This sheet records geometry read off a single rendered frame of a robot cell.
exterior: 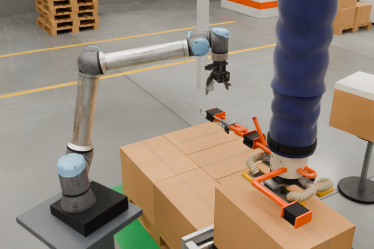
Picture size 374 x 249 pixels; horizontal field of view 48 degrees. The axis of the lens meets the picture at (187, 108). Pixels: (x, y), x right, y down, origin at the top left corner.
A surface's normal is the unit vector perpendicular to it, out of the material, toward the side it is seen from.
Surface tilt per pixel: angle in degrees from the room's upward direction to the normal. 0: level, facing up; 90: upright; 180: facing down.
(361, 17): 90
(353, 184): 0
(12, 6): 90
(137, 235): 0
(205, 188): 0
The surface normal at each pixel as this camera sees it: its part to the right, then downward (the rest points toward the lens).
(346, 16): 0.51, 0.37
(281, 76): -0.81, 0.40
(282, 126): -0.65, 0.11
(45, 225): 0.00, -0.91
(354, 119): -0.74, 0.29
